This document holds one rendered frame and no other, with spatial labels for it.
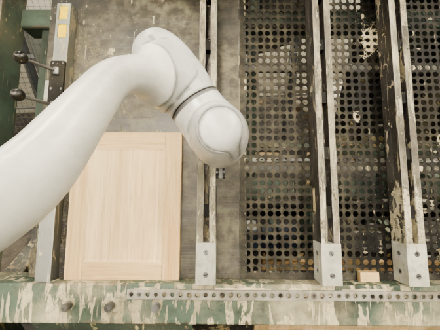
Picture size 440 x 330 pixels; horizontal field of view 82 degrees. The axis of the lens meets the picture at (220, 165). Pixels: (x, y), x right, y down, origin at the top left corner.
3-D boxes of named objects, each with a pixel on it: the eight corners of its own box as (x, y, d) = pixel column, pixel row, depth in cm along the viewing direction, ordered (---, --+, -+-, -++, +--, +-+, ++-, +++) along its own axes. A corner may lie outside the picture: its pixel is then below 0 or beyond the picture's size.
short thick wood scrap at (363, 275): (357, 279, 83) (361, 281, 81) (357, 270, 84) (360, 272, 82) (376, 279, 83) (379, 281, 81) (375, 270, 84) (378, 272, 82)
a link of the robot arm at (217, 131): (255, 150, 53) (219, 101, 55) (268, 133, 38) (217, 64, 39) (213, 180, 53) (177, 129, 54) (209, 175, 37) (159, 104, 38)
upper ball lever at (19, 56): (56, 78, 88) (10, 61, 77) (57, 69, 89) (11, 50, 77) (62, 76, 87) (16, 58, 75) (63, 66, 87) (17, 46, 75)
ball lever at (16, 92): (54, 112, 87) (6, 99, 75) (54, 101, 87) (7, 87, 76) (60, 110, 85) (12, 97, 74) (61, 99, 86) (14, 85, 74)
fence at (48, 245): (42, 277, 84) (34, 281, 80) (63, 11, 95) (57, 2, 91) (57, 277, 84) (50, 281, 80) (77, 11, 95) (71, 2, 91)
